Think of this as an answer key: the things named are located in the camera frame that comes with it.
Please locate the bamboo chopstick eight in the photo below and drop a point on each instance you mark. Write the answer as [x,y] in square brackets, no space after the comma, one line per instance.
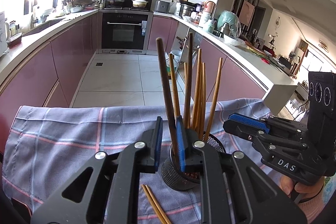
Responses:
[158,205]

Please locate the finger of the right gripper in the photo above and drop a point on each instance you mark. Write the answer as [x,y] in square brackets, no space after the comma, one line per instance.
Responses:
[266,124]
[244,132]

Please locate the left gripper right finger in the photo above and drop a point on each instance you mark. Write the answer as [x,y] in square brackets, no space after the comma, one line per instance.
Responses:
[233,188]

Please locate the bamboo chopstick two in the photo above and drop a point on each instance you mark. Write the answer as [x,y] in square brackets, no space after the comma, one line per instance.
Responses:
[189,68]

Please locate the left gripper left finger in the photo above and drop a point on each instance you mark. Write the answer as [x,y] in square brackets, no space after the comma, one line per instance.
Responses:
[105,189]

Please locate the black built-in oven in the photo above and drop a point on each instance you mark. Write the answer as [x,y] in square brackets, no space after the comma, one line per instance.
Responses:
[125,31]

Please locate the white microwave oven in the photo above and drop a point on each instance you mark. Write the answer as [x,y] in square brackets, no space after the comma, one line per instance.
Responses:
[4,33]

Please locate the white ceramic pot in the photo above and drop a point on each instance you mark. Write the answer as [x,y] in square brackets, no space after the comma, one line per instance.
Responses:
[139,3]

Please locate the bamboo chopstick six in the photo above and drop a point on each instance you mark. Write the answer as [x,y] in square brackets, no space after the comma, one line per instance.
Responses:
[214,101]

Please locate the pink kettle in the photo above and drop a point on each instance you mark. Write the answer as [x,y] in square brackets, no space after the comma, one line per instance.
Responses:
[209,7]

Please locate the white bowl on counter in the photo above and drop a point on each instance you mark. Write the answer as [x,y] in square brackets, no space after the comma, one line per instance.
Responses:
[234,42]

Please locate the black mesh utensil cup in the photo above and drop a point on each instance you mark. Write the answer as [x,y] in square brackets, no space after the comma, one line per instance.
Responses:
[196,156]

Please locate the black cooking pot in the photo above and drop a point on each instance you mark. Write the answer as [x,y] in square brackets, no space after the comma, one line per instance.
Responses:
[115,3]

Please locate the green table fan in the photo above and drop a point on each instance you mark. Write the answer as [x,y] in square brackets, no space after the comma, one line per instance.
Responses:
[229,24]

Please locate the bamboo chopstick seven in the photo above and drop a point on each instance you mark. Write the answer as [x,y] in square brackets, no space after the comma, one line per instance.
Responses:
[158,214]

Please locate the person's right hand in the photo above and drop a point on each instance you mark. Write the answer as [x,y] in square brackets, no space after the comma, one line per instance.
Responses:
[287,185]

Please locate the bamboo chopstick one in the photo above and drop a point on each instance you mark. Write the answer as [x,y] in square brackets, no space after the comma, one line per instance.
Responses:
[167,98]

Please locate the bamboo chopstick three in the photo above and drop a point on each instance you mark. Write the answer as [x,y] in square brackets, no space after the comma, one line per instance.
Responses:
[177,111]

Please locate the plaid purple table cloth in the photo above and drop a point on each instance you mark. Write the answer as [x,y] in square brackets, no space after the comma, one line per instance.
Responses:
[48,145]

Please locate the bamboo chopstick nine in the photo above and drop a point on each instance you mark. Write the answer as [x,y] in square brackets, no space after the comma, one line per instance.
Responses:
[185,74]

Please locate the steel pot on counter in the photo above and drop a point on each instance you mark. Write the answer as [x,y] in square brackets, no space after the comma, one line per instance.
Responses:
[186,10]

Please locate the bamboo chopstick four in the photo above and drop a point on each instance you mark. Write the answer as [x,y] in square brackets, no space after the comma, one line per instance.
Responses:
[197,86]

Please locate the red dish on counter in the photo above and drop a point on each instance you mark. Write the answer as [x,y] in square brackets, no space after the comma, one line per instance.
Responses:
[14,40]

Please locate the bamboo chopstick five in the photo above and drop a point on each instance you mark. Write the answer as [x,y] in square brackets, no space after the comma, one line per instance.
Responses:
[203,102]

